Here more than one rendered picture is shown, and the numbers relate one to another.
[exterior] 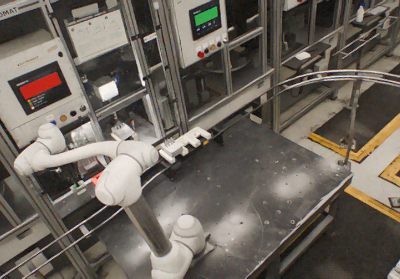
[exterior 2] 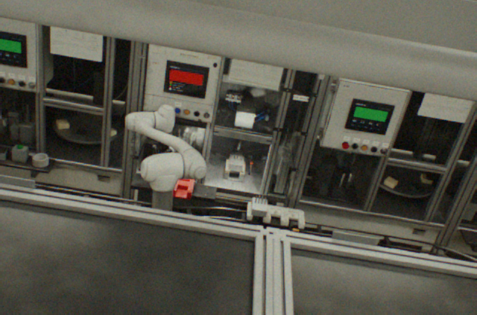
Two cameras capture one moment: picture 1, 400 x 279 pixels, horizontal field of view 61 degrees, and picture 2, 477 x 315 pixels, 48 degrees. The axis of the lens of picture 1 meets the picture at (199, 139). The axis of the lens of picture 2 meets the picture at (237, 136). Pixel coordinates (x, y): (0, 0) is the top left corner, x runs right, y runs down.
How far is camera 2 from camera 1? 139 cm
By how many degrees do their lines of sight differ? 29
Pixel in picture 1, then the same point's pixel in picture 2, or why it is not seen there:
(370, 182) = not seen: outside the picture
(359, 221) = not seen: outside the picture
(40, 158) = (143, 123)
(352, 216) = not seen: outside the picture
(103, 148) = (180, 145)
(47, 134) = (162, 112)
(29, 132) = (157, 104)
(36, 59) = (195, 57)
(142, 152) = (193, 163)
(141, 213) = (159, 205)
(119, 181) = (159, 166)
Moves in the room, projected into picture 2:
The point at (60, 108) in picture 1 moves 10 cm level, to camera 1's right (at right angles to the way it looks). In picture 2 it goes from (189, 103) to (202, 109)
